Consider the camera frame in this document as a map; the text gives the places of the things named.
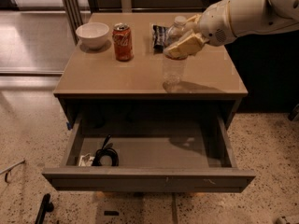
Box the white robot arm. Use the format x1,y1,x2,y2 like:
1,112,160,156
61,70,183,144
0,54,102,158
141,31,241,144
164,0,299,60

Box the clear plastic water bottle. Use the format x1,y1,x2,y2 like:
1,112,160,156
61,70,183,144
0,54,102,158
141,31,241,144
163,16,187,85

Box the open grey top drawer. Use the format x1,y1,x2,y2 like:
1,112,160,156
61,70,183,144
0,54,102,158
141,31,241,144
43,113,255,192

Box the black object on floor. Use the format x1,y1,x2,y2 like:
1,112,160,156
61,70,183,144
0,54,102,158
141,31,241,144
35,193,54,224

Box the coiled black cable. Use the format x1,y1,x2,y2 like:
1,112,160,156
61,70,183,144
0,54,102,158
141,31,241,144
91,133,120,167

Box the white object floor corner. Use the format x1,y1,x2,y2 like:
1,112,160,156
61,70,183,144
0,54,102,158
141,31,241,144
276,215,299,224

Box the small white paper packet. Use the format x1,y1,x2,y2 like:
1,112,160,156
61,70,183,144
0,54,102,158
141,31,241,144
78,153,94,167

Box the orange soda can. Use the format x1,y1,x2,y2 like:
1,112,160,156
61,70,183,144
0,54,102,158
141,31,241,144
112,23,134,62

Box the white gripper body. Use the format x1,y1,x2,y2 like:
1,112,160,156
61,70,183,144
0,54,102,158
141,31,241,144
197,0,236,47

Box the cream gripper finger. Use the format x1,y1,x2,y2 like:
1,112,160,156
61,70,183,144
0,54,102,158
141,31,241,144
184,14,201,32
164,33,206,60

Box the dark blue chip bag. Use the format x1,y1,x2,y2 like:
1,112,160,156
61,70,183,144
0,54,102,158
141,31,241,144
152,24,168,51

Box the white ceramic bowl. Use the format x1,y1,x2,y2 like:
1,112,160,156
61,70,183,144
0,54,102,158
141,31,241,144
76,22,109,49

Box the brown cabinet with counter top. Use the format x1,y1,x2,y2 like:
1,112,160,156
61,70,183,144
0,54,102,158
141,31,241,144
54,13,248,125

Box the thin metal rod on floor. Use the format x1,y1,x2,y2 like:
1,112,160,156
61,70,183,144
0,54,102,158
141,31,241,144
0,160,25,183

